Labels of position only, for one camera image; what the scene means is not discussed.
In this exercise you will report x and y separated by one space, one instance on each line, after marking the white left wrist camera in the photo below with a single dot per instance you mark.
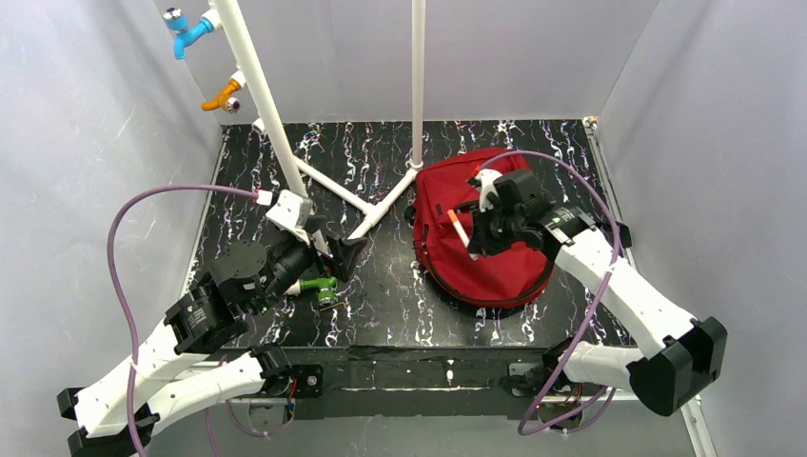
288 211

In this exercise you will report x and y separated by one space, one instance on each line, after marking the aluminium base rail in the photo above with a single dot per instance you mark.
367 380

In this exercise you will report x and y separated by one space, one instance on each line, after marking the blue pipe fitting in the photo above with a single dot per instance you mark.
186 35

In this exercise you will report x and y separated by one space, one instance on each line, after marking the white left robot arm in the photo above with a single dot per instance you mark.
145 394

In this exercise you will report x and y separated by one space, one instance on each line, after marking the green pipe clamp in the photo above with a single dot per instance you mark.
324 286

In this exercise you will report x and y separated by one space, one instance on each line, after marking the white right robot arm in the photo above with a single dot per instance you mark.
676 355

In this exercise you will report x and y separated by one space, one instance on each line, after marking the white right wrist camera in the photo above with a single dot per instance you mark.
484 182

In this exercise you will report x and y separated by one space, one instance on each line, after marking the orange pipe fitting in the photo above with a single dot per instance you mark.
225 99

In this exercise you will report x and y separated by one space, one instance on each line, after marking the orange white pen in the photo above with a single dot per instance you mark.
458 227

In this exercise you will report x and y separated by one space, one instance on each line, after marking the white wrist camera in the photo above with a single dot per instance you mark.
288 211
484 182

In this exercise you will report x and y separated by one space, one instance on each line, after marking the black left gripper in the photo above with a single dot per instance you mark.
324 245

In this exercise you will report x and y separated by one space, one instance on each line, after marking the red student backpack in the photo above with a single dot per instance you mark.
510 279

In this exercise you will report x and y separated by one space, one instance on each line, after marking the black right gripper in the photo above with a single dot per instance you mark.
490 223

